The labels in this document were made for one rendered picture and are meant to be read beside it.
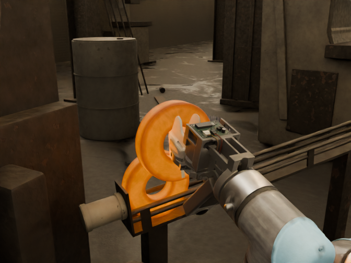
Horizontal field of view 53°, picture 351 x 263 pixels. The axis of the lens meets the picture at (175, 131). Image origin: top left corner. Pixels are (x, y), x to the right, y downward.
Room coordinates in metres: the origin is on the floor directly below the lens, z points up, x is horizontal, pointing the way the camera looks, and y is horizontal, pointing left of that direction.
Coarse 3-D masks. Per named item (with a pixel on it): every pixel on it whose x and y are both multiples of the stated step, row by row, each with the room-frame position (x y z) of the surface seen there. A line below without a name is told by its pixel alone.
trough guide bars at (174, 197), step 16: (336, 128) 1.04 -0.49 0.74; (288, 144) 0.95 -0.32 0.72; (304, 144) 0.98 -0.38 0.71; (320, 144) 0.92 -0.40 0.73; (336, 144) 0.95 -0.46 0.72; (256, 160) 0.90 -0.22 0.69; (272, 160) 0.84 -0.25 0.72; (192, 192) 0.73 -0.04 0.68; (144, 208) 0.67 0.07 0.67; (160, 208) 0.70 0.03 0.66; (144, 224) 0.67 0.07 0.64
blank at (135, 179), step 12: (132, 168) 0.70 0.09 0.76; (144, 168) 0.70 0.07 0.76; (132, 180) 0.68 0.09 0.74; (144, 180) 0.70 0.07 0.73; (132, 192) 0.68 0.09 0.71; (144, 192) 0.70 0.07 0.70; (168, 192) 0.73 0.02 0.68; (180, 192) 0.74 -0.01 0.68; (132, 204) 0.68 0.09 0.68; (144, 204) 0.70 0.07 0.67; (168, 204) 0.72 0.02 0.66; (156, 216) 0.71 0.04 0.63
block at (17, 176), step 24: (0, 168) 0.60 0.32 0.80; (24, 168) 0.61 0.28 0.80; (0, 192) 0.53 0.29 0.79; (24, 192) 0.54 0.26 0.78; (0, 216) 0.54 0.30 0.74; (24, 216) 0.54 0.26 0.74; (48, 216) 0.58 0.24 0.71; (0, 240) 0.54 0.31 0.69; (24, 240) 0.53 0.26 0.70; (48, 240) 0.57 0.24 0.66
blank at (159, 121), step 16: (160, 112) 0.62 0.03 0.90; (176, 112) 0.63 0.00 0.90; (192, 112) 0.65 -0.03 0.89; (144, 128) 0.61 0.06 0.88; (160, 128) 0.62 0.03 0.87; (144, 144) 0.60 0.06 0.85; (160, 144) 0.61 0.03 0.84; (144, 160) 0.60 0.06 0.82; (160, 160) 0.61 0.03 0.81; (160, 176) 0.61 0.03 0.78; (176, 176) 0.63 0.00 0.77
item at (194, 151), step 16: (192, 128) 0.53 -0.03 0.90; (208, 128) 0.54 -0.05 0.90; (224, 128) 0.53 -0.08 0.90; (192, 144) 0.52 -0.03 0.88; (208, 144) 0.51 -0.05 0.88; (224, 144) 0.51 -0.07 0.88; (240, 144) 0.50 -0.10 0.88; (192, 160) 0.53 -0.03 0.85; (208, 160) 0.52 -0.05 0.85; (224, 160) 0.48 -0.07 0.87; (240, 160) 0.46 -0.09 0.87; (192, 176) 0.52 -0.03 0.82; (208, 176) 0.52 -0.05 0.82; (224, 176) 0.46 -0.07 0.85
